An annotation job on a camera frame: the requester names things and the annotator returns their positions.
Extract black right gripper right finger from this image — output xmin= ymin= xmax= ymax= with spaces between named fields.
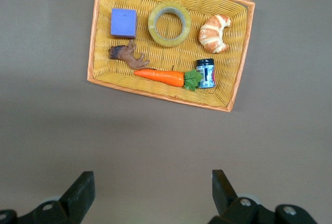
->
xmin=207 ymin=169 xmax=319 ymax=224

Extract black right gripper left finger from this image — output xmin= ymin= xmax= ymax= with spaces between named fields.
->
xmin=0 ymin=171 xmax=96 ymax=224

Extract yellow wicker basket orange rim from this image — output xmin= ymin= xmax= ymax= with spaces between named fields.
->
xmin=87 ymin=0 xmax=256 ymax=113

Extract toy croissant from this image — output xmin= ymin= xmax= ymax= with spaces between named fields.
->
xmin=198 ymin=14 xmax=232 ymax=54

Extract purple foam cube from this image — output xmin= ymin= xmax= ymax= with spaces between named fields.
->
xmin=110 ymin=8 xmax=137 ymax=39

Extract brown chocolate pastry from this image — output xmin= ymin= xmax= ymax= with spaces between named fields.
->
xmin=108 ymin=39 xmax=151 ymax=71

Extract yellow ring donut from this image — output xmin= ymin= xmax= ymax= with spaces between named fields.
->
xmin=147 ymin=0 xmax=192 ymax=48

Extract orange toy carrot green leaves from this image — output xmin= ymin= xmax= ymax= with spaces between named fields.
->
xmin=133 ymin=68 xmax=203 ymax=92

